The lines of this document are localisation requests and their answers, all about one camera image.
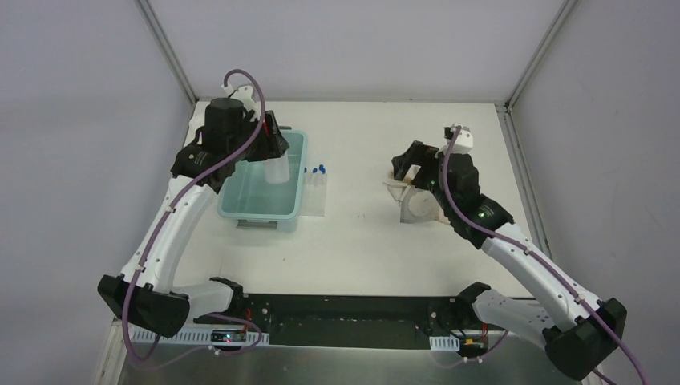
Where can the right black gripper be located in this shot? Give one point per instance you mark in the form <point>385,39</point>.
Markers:
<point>417,161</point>

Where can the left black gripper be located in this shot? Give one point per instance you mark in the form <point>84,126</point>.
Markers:
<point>273,141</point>

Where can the red cap wash bottle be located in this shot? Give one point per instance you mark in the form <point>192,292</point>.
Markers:
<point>277,169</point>

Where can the teal storage bin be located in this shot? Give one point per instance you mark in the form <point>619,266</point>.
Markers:
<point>251,201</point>

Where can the tan test tube brush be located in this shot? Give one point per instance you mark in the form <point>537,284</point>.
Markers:
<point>396,176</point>

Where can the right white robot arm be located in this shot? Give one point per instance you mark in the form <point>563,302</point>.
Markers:
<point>575,328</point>

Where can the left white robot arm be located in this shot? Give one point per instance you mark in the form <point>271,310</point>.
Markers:
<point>143,293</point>

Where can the clear test tube rack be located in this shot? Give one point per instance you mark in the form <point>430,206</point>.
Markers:
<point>314,195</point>

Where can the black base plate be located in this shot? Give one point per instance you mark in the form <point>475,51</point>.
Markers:
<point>379,322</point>

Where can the white slotted cable duct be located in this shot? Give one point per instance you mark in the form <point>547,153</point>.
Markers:
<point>217,337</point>

